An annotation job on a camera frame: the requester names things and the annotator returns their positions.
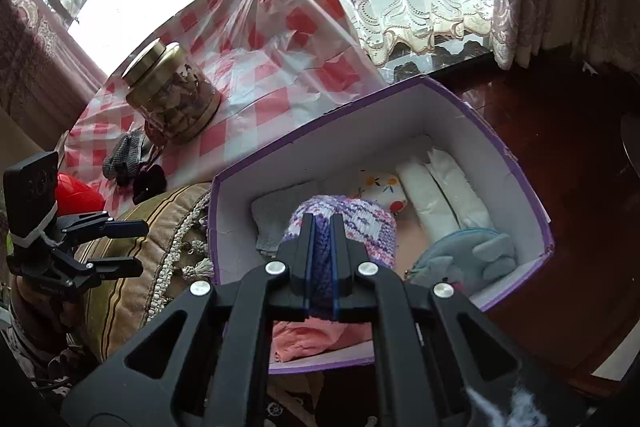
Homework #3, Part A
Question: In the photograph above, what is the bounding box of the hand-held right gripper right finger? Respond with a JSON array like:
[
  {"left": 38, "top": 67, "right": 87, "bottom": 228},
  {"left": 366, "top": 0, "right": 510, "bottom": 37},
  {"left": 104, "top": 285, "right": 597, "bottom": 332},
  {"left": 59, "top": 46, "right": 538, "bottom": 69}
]
[{"left": 330, "top": 212, "right": 593, "bottom": 427}]

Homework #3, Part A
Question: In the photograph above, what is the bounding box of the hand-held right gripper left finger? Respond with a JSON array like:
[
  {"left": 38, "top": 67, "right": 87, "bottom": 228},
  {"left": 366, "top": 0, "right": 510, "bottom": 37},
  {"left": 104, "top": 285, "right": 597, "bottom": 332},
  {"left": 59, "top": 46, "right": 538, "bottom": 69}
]
[{"left": 60, "top": 212, "right": 318, "bottom": 427}]

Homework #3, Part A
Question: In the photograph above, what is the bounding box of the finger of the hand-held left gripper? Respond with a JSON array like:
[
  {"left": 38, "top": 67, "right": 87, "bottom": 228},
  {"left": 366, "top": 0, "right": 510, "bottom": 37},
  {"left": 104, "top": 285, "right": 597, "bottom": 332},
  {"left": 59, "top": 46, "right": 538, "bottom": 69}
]
[
  {"left": 65, "top": 210, "right": 150, "bottom": 241},
  {"left": 86, "top": 255, "right": 145, "bottom": 284}
]

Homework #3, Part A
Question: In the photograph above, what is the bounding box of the purple knit cloth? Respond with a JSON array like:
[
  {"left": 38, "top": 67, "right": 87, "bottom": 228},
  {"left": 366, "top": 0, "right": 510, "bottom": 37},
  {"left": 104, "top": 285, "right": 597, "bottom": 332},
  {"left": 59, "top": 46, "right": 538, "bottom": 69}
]
[{"left": 282, "top": 194, "right": 398, "bottom": 323}]

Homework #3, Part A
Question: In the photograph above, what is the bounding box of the light blue towel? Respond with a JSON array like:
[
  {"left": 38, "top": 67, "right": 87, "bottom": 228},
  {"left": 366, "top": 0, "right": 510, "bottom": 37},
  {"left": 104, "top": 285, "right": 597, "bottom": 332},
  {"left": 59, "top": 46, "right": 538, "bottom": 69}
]
[{"left": 250, "top": 181, "right": 321, "bottom": 255}]

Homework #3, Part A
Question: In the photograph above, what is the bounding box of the black velvet scrunchie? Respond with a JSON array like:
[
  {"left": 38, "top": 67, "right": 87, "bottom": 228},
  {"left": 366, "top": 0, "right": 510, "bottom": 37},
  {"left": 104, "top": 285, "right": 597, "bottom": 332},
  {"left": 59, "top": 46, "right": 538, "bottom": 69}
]
[{"left": 132, "top": 164, "right": 168, "bottom": 202}]

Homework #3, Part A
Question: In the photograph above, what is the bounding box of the pink soft cloth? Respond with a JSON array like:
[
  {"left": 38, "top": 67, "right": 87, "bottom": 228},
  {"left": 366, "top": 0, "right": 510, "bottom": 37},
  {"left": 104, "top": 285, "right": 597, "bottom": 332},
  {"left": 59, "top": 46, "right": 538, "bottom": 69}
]
[{"left": 270, "top": 319, "right": 376, "bottom": 364}]

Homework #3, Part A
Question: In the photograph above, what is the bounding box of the black white checked cloth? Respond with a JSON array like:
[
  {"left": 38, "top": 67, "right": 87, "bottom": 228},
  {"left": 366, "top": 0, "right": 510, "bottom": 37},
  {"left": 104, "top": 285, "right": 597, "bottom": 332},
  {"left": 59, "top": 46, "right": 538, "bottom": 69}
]
[{"left": 102, "top": 129, "right": 156, "bottom": 180}]

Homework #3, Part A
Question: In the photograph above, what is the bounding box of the orange print fabric pouch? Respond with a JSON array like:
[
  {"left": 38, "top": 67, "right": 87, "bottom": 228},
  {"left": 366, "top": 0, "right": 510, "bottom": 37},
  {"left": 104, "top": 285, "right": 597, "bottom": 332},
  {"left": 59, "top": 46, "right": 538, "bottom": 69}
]
[{"left": 350, "top": 172, "right": 408, "bottom": 212}]

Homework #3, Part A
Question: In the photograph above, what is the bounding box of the white pad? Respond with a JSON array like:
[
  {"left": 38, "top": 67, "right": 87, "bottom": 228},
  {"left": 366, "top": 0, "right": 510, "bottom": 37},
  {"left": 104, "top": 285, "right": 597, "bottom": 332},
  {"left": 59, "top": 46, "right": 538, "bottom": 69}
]
[
  {"left": 395, "top": 159, "right": 461, "bottom": 235},
  {"left": 425, "top": 147, "right": 498, "bottom": 230}
]

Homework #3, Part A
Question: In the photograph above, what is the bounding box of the blue elephant plush pouch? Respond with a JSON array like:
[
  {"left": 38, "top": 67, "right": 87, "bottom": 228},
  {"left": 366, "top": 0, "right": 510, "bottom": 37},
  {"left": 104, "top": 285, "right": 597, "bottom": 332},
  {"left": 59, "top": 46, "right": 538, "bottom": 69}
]
[{"left": 404, "top": 228, "right": 517, "bottom": 295}]

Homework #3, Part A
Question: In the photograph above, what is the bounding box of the purple cardboard box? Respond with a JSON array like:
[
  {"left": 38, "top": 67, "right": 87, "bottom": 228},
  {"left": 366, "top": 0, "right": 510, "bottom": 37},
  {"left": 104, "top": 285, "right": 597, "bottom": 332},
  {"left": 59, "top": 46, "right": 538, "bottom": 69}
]
[{"left": 207, "top": 74, "right": 556, "bottom": 375}]

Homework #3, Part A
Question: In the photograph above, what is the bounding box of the person's left hand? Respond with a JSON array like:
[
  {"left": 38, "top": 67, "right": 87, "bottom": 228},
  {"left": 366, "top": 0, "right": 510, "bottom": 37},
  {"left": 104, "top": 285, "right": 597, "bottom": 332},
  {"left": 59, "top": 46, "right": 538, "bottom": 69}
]
[{"left": 10, "top": 279, "right": 81, "bottom": 333}]

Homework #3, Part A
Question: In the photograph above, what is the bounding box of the striped plush cushion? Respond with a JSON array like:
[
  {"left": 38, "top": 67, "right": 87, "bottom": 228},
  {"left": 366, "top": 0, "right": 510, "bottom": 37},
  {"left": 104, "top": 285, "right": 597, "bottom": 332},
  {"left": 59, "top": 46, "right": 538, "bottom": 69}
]
[{"left": 75, "top": 181, "right": 221, "bottom": 363}]

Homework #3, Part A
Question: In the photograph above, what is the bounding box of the red plastic container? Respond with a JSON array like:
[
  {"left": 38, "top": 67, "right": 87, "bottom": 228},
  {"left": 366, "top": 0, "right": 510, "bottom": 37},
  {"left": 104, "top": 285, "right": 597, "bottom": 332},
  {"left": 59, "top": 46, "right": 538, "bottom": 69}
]
[{"left": 54, "top": 173, "right": 106, "bottom": 218}]

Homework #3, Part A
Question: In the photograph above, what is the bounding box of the glass jar with metal lid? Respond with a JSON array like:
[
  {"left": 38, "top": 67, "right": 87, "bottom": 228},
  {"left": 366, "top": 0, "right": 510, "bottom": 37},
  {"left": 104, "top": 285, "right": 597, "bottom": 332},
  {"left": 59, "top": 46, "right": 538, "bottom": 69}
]
[{"left": 121, "top": 41, "right": 222, "bottom": 144}]

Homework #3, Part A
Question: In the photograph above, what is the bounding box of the red white checkered tablecloth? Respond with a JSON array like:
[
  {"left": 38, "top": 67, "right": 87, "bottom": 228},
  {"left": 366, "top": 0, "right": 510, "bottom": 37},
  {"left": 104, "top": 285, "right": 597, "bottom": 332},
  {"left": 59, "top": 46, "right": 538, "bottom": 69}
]
[{"left": 60, "top": 0, "right": 391, "bottom": 208}]

